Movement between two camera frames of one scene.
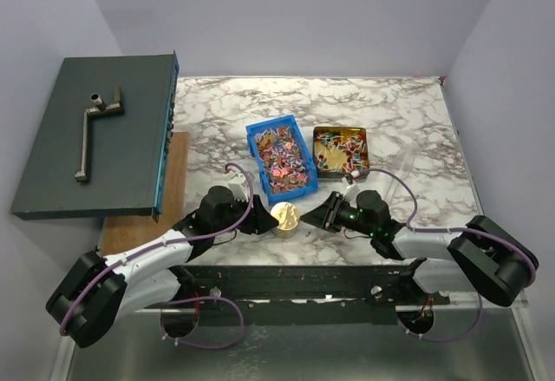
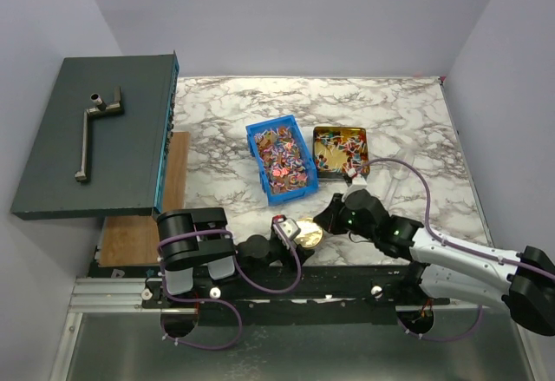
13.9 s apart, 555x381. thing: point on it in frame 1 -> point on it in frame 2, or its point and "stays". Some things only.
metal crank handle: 100,108 stays
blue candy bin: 279,148 stays
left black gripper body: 237,213 -> 279,251
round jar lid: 287,215 -> 310,233
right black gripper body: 330,211 stays
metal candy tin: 339,151 stays
